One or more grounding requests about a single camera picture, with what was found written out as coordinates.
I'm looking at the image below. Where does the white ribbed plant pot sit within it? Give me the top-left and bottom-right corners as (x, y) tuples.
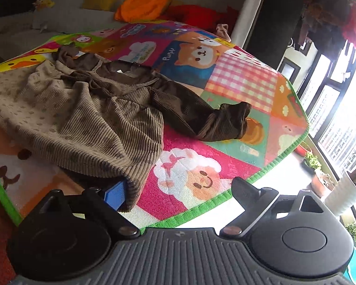
(324, 171), (356, 218)

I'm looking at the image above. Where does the yellow plush toy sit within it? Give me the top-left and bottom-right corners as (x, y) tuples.
(33, 0), (55, 11)

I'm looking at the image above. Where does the small potted green plant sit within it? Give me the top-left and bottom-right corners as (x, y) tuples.
(301, 152), (322, 175)

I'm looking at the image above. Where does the beige sofa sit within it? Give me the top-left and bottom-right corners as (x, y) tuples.
(0, 0), (129, 63)

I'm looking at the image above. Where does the colourful cartoon play mat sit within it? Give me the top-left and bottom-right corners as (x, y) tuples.
(0, 21), (309, 228)

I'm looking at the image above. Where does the yellow square pillow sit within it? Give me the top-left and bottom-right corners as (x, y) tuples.
(81, 0), (120, 12)

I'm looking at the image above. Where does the brown corduroy garment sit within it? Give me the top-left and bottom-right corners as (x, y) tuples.
(0, 44), (251, 212)

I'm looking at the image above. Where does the red plush cushion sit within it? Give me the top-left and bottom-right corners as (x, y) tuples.
(158, 5), (239, 33)

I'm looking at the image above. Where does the pink cloth toy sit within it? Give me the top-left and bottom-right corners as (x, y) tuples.
(215, 24), (231, 42)

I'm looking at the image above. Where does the orange pumpkin plush cushion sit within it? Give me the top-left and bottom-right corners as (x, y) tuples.
(114, 0), (172, 23)

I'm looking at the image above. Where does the turquoise plastic basin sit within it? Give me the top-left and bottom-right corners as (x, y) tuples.
(343, 247), (356, 285)

